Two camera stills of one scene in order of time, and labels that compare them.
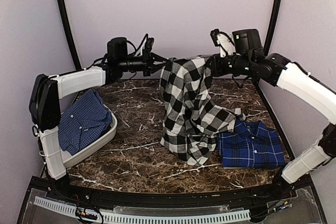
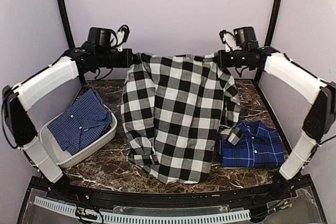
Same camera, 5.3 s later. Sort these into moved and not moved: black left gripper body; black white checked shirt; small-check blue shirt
Moved: black white checked shirt; black left gripper body
Not moved: small-check blue shirt
